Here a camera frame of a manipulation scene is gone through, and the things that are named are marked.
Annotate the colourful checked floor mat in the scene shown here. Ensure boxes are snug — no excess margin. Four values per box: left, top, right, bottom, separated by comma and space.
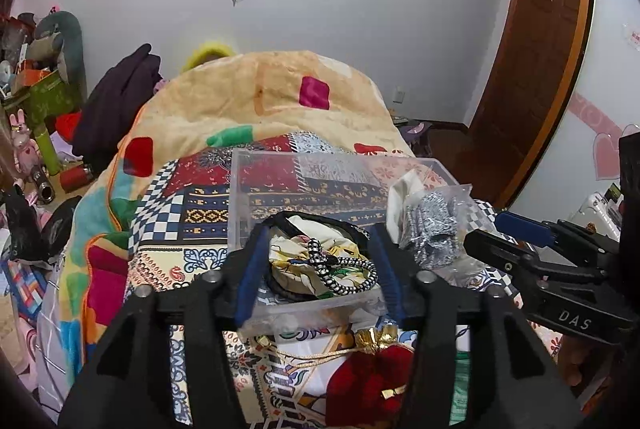
0, 259, 52, 326

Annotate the clear plastic storage box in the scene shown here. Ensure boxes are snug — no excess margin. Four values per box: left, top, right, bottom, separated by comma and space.
227, 148, 474, 341

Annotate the silver glitter pouch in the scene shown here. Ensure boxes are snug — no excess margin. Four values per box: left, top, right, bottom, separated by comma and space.
401, 188, 474, 269

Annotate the red drawstring pouch gold ribbon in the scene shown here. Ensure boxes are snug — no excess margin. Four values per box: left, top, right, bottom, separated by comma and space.
324, 328, 419, 429

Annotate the green cardboard box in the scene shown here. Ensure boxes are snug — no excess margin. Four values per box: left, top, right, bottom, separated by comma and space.
2, 69, 84, 136

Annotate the person's right hand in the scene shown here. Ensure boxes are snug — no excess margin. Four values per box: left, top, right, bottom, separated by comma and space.
557, 336, 617, 390

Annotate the pink heart wall sticker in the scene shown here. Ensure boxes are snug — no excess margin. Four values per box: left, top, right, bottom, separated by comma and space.
592, 123, 640, 182

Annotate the black and white braided cord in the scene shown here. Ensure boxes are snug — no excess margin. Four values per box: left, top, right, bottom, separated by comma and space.
305, 238, 379, 296

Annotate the green cloth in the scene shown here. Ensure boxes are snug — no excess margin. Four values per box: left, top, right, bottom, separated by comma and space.
449, 350, 474, 428

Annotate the purple stool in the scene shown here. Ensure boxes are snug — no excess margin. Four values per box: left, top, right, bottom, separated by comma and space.
401, 121, 434, 150

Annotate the red bottle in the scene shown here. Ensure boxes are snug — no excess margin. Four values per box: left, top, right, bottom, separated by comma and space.
60, 164, 96, 192

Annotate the black elastic headband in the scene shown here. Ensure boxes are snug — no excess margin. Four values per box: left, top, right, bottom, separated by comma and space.
259, 211, 383, 306

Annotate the yellow quilt with colour patches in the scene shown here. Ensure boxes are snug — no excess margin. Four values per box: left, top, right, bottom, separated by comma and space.
37, 51, 417, 410

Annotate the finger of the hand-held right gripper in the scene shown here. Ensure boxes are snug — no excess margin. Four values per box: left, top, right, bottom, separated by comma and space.
495, 211, 622, 260
462, 229, 608, 285

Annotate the green dinosaur plush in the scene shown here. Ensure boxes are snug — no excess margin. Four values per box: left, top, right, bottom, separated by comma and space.
27, 11, 87, 86

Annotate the green tube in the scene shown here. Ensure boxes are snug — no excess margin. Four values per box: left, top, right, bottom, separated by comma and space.
32, 129, 64, 178

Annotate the pink ribbon wall sticker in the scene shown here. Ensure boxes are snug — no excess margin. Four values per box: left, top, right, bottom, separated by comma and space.
569, 91, 627, 136

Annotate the cartoon print cloth pouch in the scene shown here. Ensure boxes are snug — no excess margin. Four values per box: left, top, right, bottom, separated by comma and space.
267, 215, 382, 301

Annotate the dark purple garment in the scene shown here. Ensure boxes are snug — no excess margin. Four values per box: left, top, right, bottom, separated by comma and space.
72, 43, 169, 160

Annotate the white plastic bag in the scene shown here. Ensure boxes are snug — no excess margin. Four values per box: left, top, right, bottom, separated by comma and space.
570, 189, 624, 241

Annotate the brown wooden door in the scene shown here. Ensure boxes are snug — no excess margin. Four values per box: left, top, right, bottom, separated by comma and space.
464, 0, 597, 210

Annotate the white cloth bag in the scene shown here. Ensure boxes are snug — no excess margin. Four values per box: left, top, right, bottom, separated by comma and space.
387, 169, 432, 241

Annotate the pink rabbit toy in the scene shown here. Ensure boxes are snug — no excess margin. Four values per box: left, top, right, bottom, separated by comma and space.
7, 108, 42, 176

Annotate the yellow fluffy toy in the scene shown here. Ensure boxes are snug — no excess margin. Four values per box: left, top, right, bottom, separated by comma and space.
181, 41, 236, 72

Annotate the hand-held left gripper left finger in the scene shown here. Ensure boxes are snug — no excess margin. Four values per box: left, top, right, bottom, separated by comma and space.
57, 221, 274, 429

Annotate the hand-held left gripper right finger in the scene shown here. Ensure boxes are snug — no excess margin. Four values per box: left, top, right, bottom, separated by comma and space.
370, 224, 583, 429

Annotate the black cylinder flashlight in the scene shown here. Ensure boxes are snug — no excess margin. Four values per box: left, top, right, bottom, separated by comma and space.
27, 166, 57, 206

